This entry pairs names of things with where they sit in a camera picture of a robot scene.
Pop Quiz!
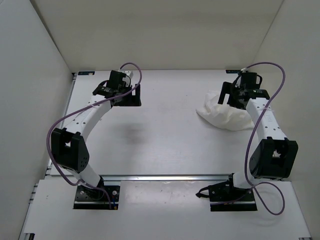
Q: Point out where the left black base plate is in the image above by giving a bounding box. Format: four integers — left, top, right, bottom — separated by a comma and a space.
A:
73, 183, 121, 211

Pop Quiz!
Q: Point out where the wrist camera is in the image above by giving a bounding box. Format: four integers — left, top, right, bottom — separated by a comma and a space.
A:
240, 67, 249, 73
120, 70, 134, 78

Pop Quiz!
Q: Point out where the left blue corner label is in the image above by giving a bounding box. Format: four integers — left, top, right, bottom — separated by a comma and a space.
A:
77, 71, 95, 76

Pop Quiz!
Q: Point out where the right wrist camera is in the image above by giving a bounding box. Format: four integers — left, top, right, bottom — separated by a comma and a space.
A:
240, 67, 249, 73

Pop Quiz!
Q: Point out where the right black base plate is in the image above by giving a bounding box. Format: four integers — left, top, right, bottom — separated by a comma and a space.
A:
195, 178, 258, 212

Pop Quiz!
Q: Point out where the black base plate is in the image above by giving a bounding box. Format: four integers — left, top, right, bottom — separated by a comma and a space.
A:
73, 183, 121, 211
195, 178, 258, 212

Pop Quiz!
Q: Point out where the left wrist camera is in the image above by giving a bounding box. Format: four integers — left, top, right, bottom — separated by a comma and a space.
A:
120, 70, 134, 78

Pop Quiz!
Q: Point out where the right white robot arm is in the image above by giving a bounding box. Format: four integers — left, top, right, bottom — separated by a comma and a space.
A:
218, 71, 298, 200

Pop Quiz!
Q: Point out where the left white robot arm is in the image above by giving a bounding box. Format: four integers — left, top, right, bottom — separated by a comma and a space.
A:
50, 69, 142, 199

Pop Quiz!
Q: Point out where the white skirt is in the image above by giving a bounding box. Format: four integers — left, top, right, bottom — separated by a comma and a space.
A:
195, 90, 254, 132

